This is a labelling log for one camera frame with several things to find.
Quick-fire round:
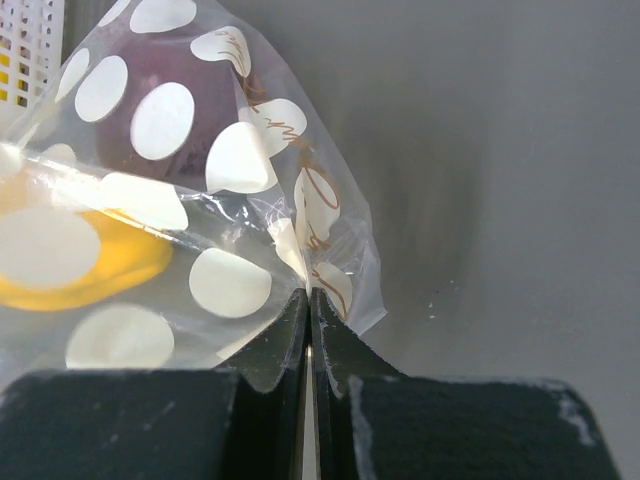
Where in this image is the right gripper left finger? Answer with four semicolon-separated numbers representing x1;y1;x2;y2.
1;290;308;479

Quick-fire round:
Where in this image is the white plastic basket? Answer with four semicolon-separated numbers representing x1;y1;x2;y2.
0;0;65;130

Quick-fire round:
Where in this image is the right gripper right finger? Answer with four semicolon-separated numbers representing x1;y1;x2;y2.
310;288;619;479

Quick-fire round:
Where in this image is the yellow fake bell pepper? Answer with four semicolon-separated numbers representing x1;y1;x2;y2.
1;206;173;312

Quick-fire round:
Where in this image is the polka dot zip bag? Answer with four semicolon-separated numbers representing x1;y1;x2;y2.
1;1;385;379

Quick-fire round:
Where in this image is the purple fake fruit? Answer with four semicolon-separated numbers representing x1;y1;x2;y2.
96;15;277;194

